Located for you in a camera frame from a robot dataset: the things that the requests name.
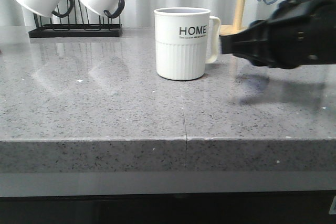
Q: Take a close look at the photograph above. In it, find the wooden mug tree stand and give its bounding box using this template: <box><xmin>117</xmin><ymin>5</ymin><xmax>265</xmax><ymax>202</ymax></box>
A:
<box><xmin>219</xmin><ymin>0</ymin><xmax>246</xmax><ymax>36</ymax></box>

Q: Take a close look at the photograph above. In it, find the black cabinet drawer front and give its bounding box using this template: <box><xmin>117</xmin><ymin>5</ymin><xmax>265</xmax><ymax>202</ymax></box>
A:
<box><xmin>1</xmin><ymin>190</ymin><xmax>335</xmax><ymax>223</ymax></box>

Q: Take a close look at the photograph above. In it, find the white HOME cup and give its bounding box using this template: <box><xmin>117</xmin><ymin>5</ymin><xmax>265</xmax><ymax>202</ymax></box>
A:
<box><xmin>154</xmin><ymin>7</ymin><xmax>221</xmax><ymax>81</ymax></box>

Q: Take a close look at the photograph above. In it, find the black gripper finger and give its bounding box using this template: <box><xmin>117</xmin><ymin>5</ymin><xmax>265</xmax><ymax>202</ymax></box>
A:
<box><xmin>220</xmin><ymin>20</ymin><xmax>269</xmax><ymax>54</ymax></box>
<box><xmin>233</xmin><ymin>50</ymin><xmax>276</xmax><ymax>67</ymax></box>

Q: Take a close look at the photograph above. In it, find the black wire mug rack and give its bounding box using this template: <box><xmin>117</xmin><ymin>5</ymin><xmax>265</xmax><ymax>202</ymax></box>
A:
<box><xmin>28</xmin><ymin>0</ymin><xmax>122</xmax><ymax>38</ymax></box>

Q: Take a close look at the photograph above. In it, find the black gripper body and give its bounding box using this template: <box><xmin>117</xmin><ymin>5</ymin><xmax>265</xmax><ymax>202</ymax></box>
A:
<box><xmin>267</xmin><ymin>0</ymin><xmax>335</xmax><ymax>68</ymax></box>

